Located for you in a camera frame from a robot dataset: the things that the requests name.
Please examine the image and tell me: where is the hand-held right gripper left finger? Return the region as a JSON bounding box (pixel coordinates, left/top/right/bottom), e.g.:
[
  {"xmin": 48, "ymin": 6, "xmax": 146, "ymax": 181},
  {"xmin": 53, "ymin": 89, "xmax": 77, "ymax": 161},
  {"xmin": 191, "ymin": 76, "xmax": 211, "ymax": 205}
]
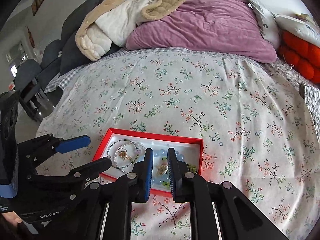
[{"xmin": 82, "ymin": 148, "xmax": 154, "ymax": 240}]

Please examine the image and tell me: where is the dark grey cushion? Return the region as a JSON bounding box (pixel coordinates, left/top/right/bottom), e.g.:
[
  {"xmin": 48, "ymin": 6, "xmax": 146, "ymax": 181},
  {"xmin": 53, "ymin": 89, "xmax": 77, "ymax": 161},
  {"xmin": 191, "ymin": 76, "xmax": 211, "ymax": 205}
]
[{"xmin": 61, "ymin": 0, "xmax": 108, "ymax": 44}]

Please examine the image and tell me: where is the white crystal bead bracelet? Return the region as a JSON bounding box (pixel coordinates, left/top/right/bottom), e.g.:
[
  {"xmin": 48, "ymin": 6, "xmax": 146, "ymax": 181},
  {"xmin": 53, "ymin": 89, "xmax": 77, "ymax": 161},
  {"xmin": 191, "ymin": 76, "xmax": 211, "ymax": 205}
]
[{"xmin": 114, "ymin": 141, "xmax": 146, "ymax": 173}]

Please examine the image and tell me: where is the pale blue bead bracelet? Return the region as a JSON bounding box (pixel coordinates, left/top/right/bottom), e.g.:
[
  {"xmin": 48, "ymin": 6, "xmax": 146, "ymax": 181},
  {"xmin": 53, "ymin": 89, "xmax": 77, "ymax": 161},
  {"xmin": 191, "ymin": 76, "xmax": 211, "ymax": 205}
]
[{"xmin": 144, "ymin": 149, "xmax": 187, "ymax": 188}]

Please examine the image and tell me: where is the purple pillow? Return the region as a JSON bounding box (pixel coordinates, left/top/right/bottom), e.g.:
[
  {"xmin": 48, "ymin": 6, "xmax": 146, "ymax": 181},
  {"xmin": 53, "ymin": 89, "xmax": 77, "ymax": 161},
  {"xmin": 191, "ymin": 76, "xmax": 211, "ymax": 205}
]
[{"xmin": 125, "ymin": 0, "xmax": 278, "ymax": 64}]

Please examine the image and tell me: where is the brown wall hanging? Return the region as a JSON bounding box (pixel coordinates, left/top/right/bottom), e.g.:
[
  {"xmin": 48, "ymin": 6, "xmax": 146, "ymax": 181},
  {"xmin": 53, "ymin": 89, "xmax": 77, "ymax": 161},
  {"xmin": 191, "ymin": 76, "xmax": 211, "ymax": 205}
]
[{"xmin": 32, "ymin": 0, "xmax": 46, "ymax": 17}]

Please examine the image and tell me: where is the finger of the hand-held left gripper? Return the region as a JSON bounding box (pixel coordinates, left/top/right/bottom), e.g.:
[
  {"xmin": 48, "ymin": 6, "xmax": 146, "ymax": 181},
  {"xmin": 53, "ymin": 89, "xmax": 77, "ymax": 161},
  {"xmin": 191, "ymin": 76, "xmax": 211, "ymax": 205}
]
[
  {"xmin": 26, "ymin": 156, "xmax": 112, "ymax": 186},
  {"xmin": 17, "ymin": 134, "xmax": 91, "ymax": 173}
]

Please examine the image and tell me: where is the floral bedsheet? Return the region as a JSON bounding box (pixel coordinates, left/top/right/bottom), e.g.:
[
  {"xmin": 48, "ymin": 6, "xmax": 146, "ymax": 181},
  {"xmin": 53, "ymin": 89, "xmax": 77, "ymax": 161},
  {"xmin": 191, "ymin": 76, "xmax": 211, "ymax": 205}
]
[{"xmin": 35, "ymin": 50, "xmax": 320, "ymax": 240}]

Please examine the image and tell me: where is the person's left hand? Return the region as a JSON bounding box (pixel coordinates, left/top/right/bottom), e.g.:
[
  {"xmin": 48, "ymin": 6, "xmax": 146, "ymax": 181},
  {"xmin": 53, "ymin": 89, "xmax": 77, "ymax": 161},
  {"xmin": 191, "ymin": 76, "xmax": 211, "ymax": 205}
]
[{"xmin": 0, "ymin": 211, "xmax": 24, "ymax": 225}]

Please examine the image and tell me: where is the narrow wall hanging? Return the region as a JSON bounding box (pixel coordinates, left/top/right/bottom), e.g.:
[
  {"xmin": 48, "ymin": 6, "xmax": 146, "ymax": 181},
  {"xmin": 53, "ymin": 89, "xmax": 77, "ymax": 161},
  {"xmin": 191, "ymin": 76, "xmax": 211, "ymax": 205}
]
[{"xmin": 26, "ymin": 26, "xmax": 34, "ymax": 48}]

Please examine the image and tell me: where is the red cardboard box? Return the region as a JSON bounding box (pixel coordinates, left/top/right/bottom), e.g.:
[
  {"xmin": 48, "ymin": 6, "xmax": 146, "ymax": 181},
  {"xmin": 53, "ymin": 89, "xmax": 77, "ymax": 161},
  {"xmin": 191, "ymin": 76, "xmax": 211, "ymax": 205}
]
[{"xmin": 92, "ymin": 127, "xmax": 203, "ymax": 197}]

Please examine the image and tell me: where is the navy pillow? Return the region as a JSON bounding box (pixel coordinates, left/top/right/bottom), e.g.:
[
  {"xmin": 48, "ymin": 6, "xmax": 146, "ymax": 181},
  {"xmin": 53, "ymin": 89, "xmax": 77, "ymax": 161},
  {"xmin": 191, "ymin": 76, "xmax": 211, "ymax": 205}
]
[{"xmin": 59, "ymin": 30, "xmax": 120, "ymax": 75}]

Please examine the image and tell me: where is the silver pillow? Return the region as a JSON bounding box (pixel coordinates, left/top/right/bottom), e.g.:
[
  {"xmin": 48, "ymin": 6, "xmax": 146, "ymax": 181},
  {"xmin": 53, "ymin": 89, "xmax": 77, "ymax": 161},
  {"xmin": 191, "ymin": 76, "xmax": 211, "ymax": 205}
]
[{"xmin": 246, "ymin": 0, "xmax": 282, "ymax": 50}]

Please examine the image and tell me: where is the thin green bead bracelet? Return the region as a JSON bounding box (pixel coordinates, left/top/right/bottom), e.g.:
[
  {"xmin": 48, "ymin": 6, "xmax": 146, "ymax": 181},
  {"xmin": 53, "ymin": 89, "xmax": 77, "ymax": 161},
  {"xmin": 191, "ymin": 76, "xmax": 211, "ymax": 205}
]
[{"xmin": 106, "ymin": 139, "xmax": 147, "ymax": 171}]

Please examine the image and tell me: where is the beige quilted blanket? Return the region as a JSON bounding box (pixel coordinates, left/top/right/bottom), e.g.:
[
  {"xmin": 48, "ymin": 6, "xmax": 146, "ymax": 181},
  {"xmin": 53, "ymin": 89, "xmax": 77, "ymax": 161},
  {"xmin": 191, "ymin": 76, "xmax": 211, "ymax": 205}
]
[{"xmin": 75, "ymin": 0, "xmax": 188, "ymax": 61}]

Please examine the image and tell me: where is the white quilted pillow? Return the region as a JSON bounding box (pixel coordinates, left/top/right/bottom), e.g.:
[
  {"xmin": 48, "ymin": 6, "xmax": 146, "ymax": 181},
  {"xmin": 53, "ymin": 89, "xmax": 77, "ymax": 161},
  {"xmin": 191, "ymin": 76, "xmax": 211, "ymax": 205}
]
[{"xmin": 275, "ymin": 14, "xmax": 320, "ymax": 47}]

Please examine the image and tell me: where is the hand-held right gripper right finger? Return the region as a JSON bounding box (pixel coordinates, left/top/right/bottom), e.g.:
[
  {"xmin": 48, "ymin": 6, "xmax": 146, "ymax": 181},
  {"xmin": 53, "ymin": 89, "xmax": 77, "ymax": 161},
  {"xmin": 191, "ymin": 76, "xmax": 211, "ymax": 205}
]
[{"xmin": 167, "ymin": 147, "xmax": 289, "ymax": 240}]

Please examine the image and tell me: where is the grey quilted cloth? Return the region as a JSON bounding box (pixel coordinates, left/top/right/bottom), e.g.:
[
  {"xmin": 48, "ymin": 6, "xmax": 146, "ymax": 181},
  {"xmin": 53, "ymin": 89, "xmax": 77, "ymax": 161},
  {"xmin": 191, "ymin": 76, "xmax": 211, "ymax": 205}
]
[{"xmin": 299, "ymin": 82, "xmax": 320, "ymax": 140}]

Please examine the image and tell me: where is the grey chair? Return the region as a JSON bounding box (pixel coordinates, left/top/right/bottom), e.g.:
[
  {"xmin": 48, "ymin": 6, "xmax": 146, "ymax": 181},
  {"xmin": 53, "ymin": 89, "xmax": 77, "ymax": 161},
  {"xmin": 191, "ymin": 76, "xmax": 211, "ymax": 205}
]
[
  {"xmin": 14, "ymin": 59, "xmax": 50, "ymax": 123},
  {"xmin": 40, "ymin": 39, "xmax": 64, "ymax": 110}
]

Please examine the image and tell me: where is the orange tufted cushion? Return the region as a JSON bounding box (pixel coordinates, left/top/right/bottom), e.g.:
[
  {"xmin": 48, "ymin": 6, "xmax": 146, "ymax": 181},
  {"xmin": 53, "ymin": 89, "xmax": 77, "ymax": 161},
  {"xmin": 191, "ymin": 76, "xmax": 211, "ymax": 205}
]
[{"xmin": 278, "ymin": 30, "xmax": 320, "ymax": 84}]

